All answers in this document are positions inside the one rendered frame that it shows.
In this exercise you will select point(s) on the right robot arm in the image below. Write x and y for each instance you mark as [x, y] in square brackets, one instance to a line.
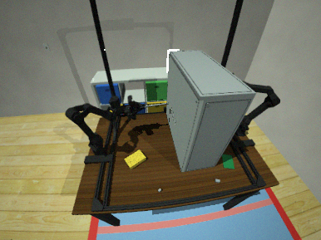
[96, 141]

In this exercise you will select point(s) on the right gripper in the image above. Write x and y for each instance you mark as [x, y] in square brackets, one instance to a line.
[134, 104]

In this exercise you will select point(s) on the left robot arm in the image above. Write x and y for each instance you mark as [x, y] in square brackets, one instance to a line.
[270, 101]

